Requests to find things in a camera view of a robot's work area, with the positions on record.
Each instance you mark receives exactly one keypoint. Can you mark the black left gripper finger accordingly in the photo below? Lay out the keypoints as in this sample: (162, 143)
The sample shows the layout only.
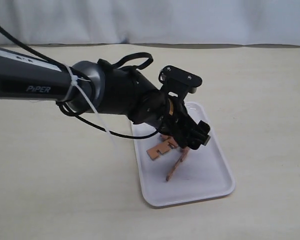
(202, 132)

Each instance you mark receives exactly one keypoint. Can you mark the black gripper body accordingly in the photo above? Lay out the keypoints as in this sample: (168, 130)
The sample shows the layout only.
(169, 116)

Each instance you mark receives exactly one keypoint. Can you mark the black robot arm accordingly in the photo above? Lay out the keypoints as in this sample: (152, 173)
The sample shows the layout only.
(105, 88)

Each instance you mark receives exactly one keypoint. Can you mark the white plastic tray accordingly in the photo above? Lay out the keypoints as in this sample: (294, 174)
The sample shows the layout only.
(205, 174)

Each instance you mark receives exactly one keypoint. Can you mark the white zip tie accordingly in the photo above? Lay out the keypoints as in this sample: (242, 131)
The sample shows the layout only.
(74, 84)

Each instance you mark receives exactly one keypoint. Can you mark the white backdrop curtain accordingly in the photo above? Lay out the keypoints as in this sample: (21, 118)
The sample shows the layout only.
(83, 22)

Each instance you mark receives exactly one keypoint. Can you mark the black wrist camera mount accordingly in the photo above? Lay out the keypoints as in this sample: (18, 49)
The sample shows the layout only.
(178, 81)

